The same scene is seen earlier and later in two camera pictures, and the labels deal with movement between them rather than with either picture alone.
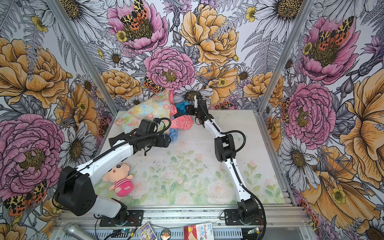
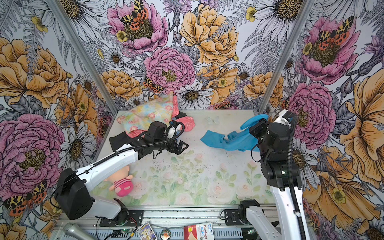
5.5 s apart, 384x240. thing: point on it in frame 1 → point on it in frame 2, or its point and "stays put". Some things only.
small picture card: (145, 232) stays put
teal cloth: (181, 107) → (244, 140)
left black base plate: (135, 218) stays put
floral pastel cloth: (157, 107) stays put
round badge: (165, 234) stays put
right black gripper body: (193, 111) → (259, 131)
